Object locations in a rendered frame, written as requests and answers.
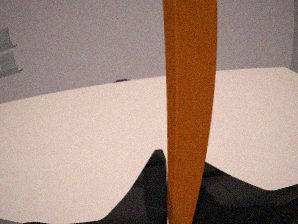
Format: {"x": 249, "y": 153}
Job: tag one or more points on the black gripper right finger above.
{"x": 225, "y": 200}

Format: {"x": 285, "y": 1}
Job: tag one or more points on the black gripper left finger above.
{"x": 146, "y": 202}

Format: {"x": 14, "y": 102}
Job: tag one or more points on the orange handle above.
{"x": 190, "y": 67}

